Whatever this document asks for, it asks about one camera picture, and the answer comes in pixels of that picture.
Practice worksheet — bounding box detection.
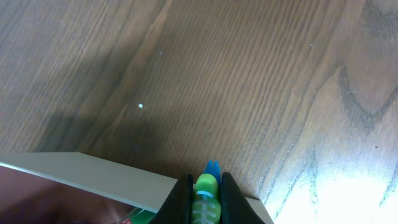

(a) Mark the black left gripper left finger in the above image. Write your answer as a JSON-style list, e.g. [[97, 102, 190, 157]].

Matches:
[[149, 174, 193, 224]]

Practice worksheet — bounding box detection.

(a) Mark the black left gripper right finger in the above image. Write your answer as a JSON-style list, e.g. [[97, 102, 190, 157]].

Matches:
[[220, 172, 265, 224]]

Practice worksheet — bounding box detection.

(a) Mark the green white toothbrush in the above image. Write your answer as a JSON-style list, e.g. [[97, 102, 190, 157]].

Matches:
[[191, 161, 221, 224]]

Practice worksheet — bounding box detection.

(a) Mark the green Dettol soap pack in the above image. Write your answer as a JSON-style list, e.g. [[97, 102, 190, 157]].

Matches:
[[117, 208, 156, 224]]

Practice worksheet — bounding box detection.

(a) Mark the white cardboard box pink inside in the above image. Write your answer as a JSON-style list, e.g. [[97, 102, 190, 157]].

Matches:
[[1, 152, 272, 223]]

